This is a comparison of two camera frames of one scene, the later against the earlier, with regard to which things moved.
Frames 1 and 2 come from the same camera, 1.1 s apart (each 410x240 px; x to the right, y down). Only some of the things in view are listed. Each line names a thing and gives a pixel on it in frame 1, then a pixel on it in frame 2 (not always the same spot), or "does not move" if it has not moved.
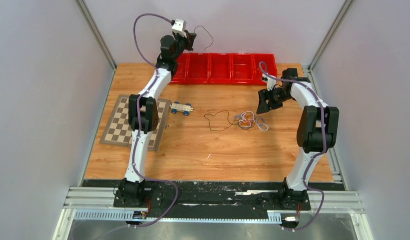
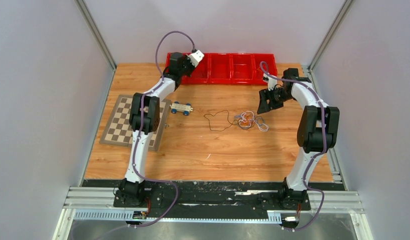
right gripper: [264, 95] does not move
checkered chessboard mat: [118, 132] does not move
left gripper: [189, 40] -> [187, 60]
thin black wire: [228, 116] does not move
